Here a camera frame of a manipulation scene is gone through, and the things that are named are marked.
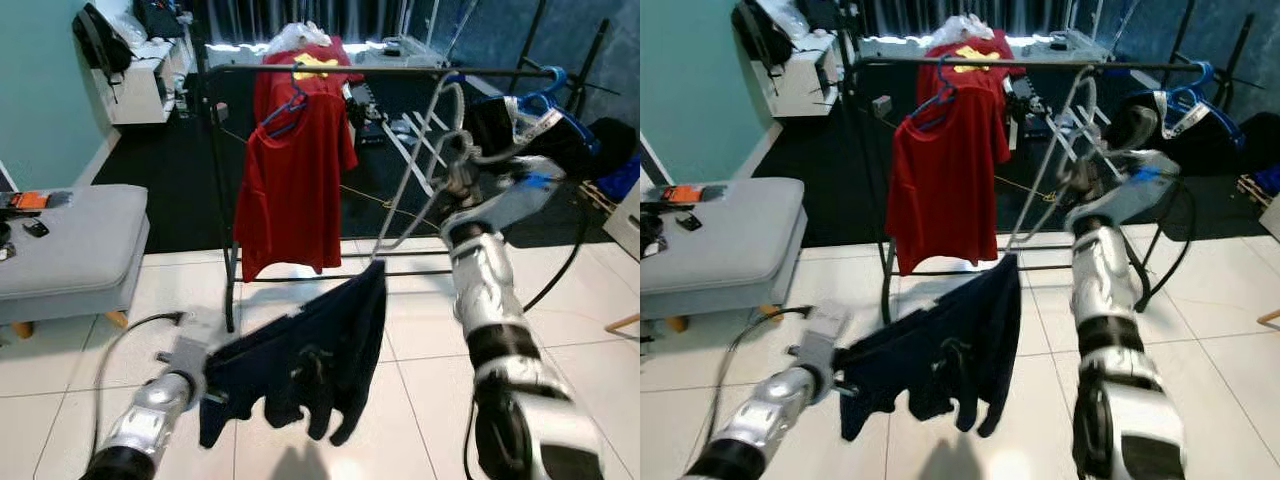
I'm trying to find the grey metal hanger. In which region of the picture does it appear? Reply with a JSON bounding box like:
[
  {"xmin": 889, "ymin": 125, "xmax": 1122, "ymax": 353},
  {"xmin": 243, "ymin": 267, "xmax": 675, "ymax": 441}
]
[
  {"xmin": 1000, "ymin": 62, "xmax": 1151, "ymax": 256},
  {"xmin": 370, "ymin": 68, "xmax": 521, "ymax": 263}
]

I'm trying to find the navy blue shirt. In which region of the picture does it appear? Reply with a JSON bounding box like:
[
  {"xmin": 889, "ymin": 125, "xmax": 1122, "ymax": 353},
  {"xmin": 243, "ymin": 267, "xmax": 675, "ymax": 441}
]
[
  {"xmin": 838, "ymin": 253, "xmax": 1023, "ymax": 443},
  {"xmin": 198, "ymin": 260, "xmax": 389, "ymax": 449}
]

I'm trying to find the blue hanger bundle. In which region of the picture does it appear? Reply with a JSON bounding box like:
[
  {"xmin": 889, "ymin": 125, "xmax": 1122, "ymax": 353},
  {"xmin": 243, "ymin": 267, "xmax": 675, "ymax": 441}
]
[
  {"xmin": 1150, "ymin": 60, "xmax": 1246, "ymax": 151},
  {"xmin": 500, "ymin": 65, "xmax": 601, "ymax": 151}
]

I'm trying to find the black metal clothes rack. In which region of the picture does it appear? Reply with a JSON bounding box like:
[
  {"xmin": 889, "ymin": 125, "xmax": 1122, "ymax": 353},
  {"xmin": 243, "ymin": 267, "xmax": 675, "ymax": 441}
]
[
  {"xmin": 840, "ymin": 0, "xmax": 1256, "ymax": 329},
  {"xmin": 195, "ymin": 0, "xmax": 613, "ymax": 334}
]

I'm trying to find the black garment white band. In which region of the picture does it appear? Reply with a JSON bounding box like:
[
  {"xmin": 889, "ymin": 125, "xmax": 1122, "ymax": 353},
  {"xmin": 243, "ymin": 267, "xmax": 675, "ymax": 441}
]
[
  {"xmin": 465, "ymin": 95, "xmax": 641, "ymax": 181},
  {"xmin": 1110, "ymin": 88, "xmax": 1280, "ymax": 176}
]

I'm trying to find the red t-shirt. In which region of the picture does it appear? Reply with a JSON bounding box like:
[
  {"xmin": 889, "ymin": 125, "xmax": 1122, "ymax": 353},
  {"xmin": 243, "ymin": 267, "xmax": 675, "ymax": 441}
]
[
  {"xmin": 885, "ymin": 65, "xmax": 1011, "ymax": 276},
  {"xmin": 232, "ymin": 72, "xmax": 359, "ymax": 283}
]

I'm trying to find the red cloth yellow logo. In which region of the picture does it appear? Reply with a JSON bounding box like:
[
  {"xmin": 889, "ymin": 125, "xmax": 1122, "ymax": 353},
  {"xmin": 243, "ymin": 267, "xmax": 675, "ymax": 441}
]
[
  {"xmin": 915, "ymin": 33, "xmax": 1026, "ymax": 111},
  {"xmin": 252, "ymin": 38, "xmax": 351, "ymax": 121}
]

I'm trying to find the white plastic bag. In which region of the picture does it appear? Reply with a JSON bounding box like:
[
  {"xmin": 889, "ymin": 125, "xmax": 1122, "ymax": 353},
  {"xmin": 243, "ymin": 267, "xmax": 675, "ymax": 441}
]
[
  {"xmin": 930, "ymin": 14, "xmax": 996, "ymax": 46},
  {"xmin": 265, "ymin": 20, "xmax": 329, "ymax": 51}
]

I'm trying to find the dark curtain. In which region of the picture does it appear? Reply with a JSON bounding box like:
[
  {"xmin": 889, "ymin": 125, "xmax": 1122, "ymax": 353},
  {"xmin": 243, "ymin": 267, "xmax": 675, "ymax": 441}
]
[
  {"xmin": 850, "ymin": 0, "xmax": 1101, "ymax": 41},
  {"xmin": 190, "ymin": 0, "xmax": 461, "ymax": 46}
]

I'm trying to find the orange black package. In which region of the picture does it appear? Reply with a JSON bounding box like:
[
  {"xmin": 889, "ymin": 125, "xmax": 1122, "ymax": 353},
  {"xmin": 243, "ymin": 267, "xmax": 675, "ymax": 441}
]
[
  {"xmin": 655, "ymin": 184, "xmax": 729, "ymax": 206},
  {"xmin": 0, "ymin": 190, "xmax": 73, "ymax": 213}
]

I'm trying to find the grey upholstered ottoman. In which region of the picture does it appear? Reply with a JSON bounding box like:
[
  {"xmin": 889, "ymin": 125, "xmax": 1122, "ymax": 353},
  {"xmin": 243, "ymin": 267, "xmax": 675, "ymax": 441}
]
[
  {"xmin": 640, "ymin": 178, "xmax": 809, "ymax": 331},
  {"xmin": 0, "ymin": 183, "xmax": 151, "ymax": 336}
]

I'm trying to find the white cabinet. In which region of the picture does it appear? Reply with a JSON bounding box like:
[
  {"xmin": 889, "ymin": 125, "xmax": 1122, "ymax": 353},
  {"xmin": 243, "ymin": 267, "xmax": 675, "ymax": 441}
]
[
  {"xmin": 765, "ymin": 25, "xmax": 841, "ymax": 119},
  {"xmin": 100, "ymin": 30, "xmax": 196, "ymax": 126}
]

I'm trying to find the black backpack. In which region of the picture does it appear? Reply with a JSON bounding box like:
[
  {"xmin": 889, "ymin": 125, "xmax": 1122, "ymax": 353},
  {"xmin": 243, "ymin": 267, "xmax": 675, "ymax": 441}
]
[
  {"xmin": 72, "ymin": 3, "xmax": 133, "ymax": 86},
  {"xmin": 733, "ymin": 0, "xmax": 796, "ymax": 76}
]

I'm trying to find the small black bag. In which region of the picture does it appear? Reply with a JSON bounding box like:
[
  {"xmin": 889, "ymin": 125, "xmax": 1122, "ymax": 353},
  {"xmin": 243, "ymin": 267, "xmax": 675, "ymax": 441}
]
[{"xmin": 132, "ymin": 0, "xmax": 186, "ymax": 39}]

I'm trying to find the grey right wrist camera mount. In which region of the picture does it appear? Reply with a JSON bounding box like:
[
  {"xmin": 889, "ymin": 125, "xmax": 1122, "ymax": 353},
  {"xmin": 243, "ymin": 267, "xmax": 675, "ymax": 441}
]
[
  {"xmin": 1065, "ymin": 150, "xmax": 1186, "ymax": 226},
  {"xmin": 445, "ymin": 160, "xmax": 563, "ymax": 233}
]

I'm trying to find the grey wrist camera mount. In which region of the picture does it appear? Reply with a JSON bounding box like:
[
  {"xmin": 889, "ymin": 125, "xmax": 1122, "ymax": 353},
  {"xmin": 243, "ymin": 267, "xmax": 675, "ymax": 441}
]
[
  {"xmin": 445, "ymin": 160, "xmax": 563, "ymax": 233},
  {"xmin": 1065, "ymin": 150, "xmax": 1186, "ymax": 226},
  {"xmin": 165, "ymin": 310, "xmax": 226, "ymax": 401},
  {"xmin": 795, "ymin": 305, "xmax": 851, "ymax": 401}
]

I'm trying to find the yellow cord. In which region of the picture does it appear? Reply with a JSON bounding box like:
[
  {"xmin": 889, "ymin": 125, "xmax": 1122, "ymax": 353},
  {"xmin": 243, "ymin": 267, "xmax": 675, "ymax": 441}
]
[{"xmin": 340, "ymin": 180, "xmax": 441, "ymax": 236}]

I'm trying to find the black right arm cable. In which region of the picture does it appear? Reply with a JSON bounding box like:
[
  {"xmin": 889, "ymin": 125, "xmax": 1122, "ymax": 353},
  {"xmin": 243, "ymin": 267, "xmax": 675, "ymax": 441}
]
[
  {"xmin": 520, "ymin": 195, "xmax": 591, "ymax": 313},
  {"xmin": 1135, "ymin": 180, "xmax": 1199, "ymax": 313}
]

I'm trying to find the blue wire hanger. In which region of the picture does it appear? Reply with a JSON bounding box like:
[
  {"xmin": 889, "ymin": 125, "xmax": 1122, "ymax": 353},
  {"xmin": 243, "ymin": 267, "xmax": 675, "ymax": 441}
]
[
  {"xmin": 262, "ymin": 55, "xmax": 313, "ymax": 139},
  {"xmin": 905, "ymin": 50, "xmax": 961, "ymax": 131}
]

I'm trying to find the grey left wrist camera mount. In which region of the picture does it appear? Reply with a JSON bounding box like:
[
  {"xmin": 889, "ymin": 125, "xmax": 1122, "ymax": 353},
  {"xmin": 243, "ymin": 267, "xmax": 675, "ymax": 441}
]
[
  {"xmin": 165, "ymin": 310, "xmax": 226, "ymax": 401},
  {"xmin": 795, "ymin": 305, "xmax": 851, "ymax": 401}
]

